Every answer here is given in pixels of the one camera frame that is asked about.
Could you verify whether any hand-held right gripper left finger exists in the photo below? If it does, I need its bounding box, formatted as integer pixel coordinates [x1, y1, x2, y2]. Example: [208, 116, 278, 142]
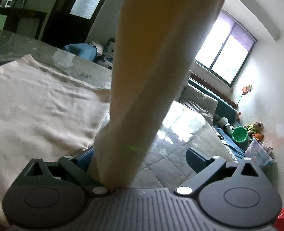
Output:
[16, 146, 110, 196]

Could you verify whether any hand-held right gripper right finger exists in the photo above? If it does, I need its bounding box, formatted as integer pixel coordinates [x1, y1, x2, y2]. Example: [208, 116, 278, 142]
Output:
[174, 147, 271, 196]

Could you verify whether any cream garment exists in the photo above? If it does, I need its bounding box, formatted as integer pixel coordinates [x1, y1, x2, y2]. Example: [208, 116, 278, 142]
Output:
[0, 0, 233, 229]

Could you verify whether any white plush toy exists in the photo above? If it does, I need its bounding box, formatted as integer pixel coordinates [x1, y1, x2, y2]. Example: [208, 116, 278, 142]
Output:
[215, 117, 234, 133]

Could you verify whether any green plastic bucket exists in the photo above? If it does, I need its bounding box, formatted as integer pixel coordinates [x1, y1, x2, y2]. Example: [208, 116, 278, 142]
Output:
[232, 126, 248, 143]

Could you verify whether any beige cushion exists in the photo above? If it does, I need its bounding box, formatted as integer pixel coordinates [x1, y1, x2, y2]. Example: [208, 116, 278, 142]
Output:
[179, 84, 218, 118]

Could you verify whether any teal sofa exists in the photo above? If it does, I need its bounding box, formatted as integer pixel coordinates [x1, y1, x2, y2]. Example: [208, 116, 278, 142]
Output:
[62, 38, 246, 164]

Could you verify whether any clear plastic storage box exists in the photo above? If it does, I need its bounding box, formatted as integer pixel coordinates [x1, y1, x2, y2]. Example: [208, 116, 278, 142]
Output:
[244, 140, 275, 166]

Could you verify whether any green plush toy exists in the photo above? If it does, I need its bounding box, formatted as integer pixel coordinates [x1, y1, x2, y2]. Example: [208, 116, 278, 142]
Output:
[244, 121, 264, 135]

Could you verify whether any colourful pinwheel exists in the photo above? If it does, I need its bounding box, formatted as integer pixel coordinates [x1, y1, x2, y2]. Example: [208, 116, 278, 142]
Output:
[237, 85, 253, 106]

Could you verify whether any blue towel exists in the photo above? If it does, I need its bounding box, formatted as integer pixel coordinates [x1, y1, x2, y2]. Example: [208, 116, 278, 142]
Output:
[62, 43, 96, 63]

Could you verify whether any butterfly print cushion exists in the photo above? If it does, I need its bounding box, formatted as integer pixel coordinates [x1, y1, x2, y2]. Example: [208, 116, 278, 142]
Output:
[97, 38, 116, 69]

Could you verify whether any green framed window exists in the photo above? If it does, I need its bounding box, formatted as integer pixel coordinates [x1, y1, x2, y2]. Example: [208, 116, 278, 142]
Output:
[195, 10, 258, 87]

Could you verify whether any beige folded cloth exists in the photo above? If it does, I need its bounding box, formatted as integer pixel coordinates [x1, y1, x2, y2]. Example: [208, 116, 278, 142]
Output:
[89, 42, 104, 53]

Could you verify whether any dark door with frosted glass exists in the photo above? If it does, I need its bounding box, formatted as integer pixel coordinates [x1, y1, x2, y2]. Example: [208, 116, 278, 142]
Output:
[41, 0, 118, 51]

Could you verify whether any dark wooden console table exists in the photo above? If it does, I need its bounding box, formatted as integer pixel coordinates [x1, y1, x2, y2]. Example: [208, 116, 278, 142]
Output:
[0, 7, 48, 39]

